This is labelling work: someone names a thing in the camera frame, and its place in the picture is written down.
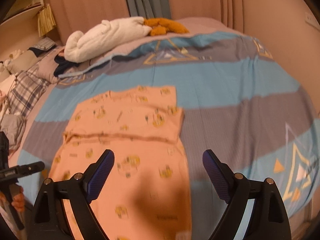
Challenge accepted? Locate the pink cartoon print garment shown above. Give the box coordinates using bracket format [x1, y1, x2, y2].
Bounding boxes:
[49, 86, 192, 239]

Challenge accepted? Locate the grey crumpled cloth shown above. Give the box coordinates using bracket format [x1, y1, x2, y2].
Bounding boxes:
[1, 114, 26, 154]

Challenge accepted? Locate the plaid grey pillow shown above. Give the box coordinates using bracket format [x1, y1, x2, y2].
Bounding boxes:
[8, 64, 49, 118]

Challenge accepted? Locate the beige pillow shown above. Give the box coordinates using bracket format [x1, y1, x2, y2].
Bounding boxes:
[6, 50, 40, 74]

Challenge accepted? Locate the dark navy garment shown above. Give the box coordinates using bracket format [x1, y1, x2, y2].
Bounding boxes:
[53, 55, 80, 77]

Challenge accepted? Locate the white fluffy blanket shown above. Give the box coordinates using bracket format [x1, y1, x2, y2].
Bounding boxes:
[64, 16, 152, 63]

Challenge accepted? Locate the blue grey patterned duvet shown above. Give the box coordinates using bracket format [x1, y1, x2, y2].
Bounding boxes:
[17, 18, 319, 239]

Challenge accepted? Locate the stack of yellow books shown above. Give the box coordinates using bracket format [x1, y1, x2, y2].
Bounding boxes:
[37, 4, 56, 37]

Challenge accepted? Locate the orange plush toy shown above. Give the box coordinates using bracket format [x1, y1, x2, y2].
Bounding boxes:
[144, 18, 189, 36]

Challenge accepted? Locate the white wall power strip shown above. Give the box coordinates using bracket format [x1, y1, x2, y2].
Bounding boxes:
[305, 12, 320, 30]

